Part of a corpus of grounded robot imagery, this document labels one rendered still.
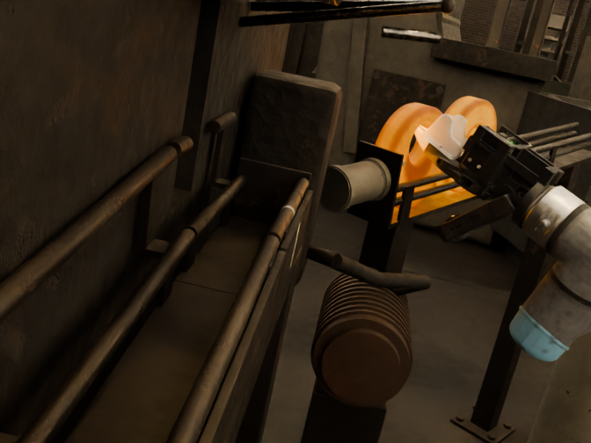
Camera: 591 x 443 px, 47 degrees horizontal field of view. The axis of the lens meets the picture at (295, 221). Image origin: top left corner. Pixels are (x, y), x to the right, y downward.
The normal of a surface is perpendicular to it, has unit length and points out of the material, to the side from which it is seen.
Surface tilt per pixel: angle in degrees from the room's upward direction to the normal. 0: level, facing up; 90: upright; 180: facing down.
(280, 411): 0
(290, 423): 0
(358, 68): 90
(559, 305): 94
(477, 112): 90
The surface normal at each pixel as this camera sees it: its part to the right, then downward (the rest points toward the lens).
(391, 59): -0.36, 0.21
